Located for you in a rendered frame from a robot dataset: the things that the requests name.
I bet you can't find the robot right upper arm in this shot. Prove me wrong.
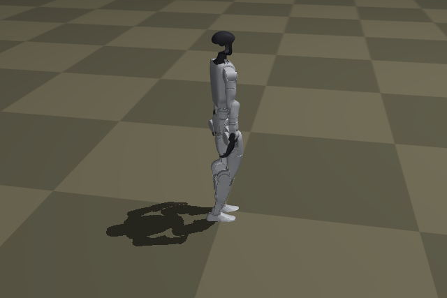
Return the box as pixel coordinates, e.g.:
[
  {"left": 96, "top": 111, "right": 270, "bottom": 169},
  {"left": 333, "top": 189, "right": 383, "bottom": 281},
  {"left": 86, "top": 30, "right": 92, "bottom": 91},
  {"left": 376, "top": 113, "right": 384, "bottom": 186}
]
[{"left": 223, "top": 67, "right": 238, "bottom": 110}]

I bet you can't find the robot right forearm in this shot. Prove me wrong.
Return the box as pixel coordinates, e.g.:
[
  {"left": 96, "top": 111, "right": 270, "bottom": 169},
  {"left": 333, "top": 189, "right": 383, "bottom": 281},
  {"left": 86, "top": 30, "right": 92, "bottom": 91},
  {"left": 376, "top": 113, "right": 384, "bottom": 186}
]
[{"left": 228, "top": 101, "right": 240, "bottom": 139}]

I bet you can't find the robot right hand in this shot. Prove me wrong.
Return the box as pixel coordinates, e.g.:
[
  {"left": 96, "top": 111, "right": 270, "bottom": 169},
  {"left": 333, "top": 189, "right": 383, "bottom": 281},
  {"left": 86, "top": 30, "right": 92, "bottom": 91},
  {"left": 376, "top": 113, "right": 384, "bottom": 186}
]
[{"left": 219, "top": 133, "right": 237, "bottom": 158}]

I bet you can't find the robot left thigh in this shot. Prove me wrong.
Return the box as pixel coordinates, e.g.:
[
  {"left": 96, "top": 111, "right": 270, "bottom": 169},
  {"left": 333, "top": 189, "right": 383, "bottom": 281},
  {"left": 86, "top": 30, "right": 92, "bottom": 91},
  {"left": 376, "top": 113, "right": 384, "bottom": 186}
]
[{"left": 208, "top": 119, "right": 228, "bottom": 174}]

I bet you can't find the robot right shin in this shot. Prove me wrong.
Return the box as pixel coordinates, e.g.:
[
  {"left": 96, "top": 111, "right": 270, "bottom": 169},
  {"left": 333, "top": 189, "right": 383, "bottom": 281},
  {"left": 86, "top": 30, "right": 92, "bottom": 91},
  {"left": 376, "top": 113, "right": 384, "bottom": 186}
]
[{"left": 214, "top": 174, "right": 234, "bottom": 216}]

